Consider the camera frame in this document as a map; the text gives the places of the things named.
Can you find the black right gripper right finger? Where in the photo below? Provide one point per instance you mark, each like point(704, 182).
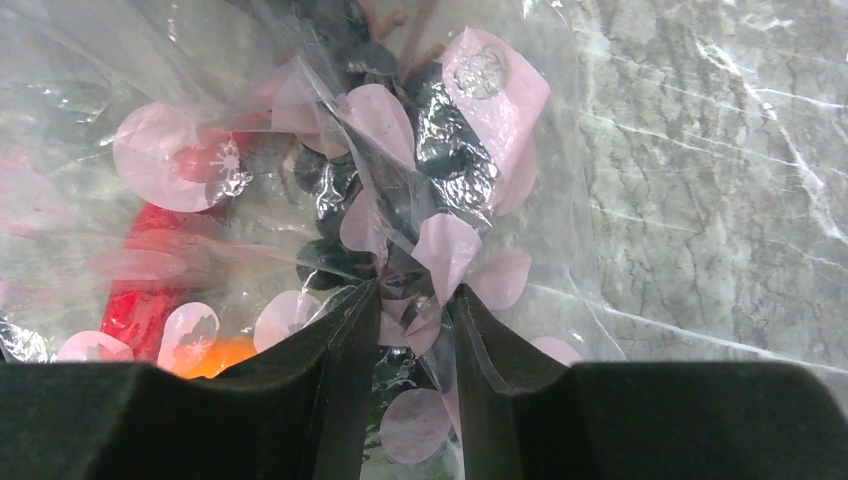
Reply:
point(524, 415)

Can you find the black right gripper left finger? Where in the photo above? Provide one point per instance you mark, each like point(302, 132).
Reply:
point(298, 410)

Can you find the clear zip top bag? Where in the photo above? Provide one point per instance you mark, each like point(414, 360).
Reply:
point(192, 183)

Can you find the fake black grape bunch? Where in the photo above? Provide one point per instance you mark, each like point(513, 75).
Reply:
point(410, 197)

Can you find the fake orange green mango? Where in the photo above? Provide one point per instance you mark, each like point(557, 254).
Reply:
point(226, 352)

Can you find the fake red chili pepper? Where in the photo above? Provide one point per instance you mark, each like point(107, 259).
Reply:
point(136, 312)

